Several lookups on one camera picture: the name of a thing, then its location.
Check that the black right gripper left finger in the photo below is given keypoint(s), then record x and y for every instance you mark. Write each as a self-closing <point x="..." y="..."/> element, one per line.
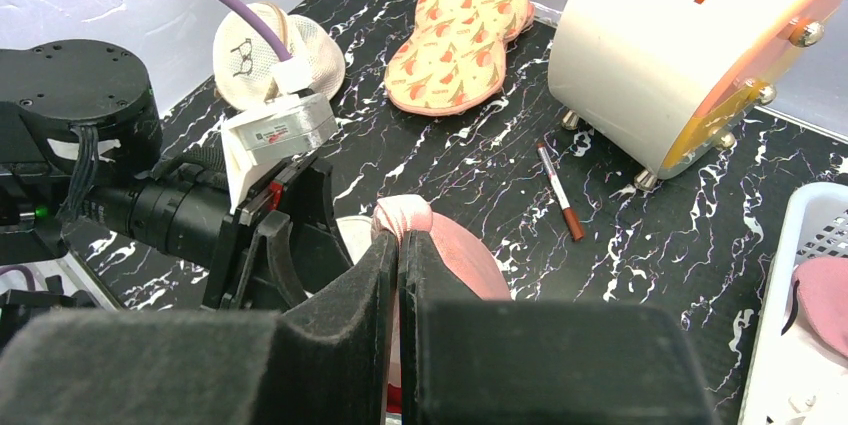
<point x="323" y="362"/>

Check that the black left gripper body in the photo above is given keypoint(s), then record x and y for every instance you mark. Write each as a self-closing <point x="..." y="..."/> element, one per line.
<point x="280" y="245"/>

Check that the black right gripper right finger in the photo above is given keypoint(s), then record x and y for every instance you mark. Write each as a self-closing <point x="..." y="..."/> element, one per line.
<point x="601" y="363"/>

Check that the pink bra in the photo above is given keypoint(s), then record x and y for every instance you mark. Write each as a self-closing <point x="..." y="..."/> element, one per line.
<point x="819" y="289"/>
<point x="447" y="320"/>

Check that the white mesh laundry bag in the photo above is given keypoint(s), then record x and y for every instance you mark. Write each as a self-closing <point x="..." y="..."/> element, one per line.
<point x="356" y="236"/>

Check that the cream mesh laundry bag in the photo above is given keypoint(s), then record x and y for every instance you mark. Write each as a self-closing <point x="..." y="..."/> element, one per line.
<point x="242" y="59"/>

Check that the pink bra in basket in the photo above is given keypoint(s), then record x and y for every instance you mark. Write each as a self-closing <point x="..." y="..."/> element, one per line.
<point x="819" y="289"/>

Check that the brown and white pen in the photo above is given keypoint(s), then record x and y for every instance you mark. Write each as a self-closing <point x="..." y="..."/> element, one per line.
<point x="572" y="221"/>

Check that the white plastic mesh basket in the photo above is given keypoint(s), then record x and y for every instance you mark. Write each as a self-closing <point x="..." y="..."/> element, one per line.
<point x="798" y="371"/>

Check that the white cylindrical drum appliance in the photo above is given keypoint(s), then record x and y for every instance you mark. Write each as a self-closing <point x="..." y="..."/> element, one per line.
<point x="667" y="80"/>

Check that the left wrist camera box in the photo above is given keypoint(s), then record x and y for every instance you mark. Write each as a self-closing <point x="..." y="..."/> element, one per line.
<point x="257" y="139"/>

